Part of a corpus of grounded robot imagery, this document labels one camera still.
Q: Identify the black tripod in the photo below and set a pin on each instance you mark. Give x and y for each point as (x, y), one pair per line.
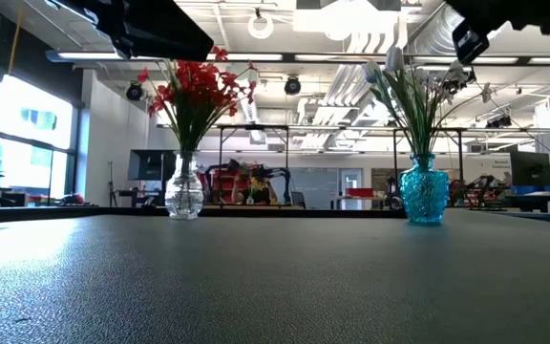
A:
(111, 181)

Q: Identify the white wall sign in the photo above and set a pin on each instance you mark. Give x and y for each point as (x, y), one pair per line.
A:
(490, 167)

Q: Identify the blue glass vase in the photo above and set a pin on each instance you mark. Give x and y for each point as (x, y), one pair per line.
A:
(424, 196)

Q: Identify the small red flower spray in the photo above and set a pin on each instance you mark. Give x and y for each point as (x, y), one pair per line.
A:
(218, 53)

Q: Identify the black computer monitor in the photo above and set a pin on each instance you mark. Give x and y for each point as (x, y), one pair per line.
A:
(530, 168)
(153, 165)

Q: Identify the black table mat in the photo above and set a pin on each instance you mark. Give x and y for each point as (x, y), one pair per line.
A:
(275, 286)

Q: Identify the black track spotlight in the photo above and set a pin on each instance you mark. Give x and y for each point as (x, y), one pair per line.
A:
(499, 121)

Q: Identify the white artificial flower bunch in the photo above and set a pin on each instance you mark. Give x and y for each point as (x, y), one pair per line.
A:
(447, 81)

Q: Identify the black LED light bar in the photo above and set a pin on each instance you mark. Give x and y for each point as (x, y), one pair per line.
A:
(289, 58)

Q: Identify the large window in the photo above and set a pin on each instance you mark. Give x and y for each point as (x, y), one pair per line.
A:
(31, 114)

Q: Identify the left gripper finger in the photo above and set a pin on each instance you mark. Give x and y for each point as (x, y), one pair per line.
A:
(170, 38)

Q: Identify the red box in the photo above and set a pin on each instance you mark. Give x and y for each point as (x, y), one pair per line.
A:
(359, 192)

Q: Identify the black ceiling camera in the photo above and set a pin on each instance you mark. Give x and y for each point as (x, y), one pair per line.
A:
(292, 85)
(134, 91)

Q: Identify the red storage shelf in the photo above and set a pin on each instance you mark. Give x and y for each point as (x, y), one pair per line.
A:
(222, 184)

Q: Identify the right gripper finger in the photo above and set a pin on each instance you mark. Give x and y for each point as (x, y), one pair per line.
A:
(470, 43)

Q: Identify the silver ventilation duct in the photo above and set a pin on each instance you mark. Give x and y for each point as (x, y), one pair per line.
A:
(428, 52)

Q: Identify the small white flower spray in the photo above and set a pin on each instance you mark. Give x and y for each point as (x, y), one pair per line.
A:
(486, 93)

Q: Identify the black background metal frame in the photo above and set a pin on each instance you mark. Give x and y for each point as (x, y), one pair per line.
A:
(287, 143)

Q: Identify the clear glass vase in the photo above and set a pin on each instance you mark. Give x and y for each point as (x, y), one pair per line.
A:
(184, 196)

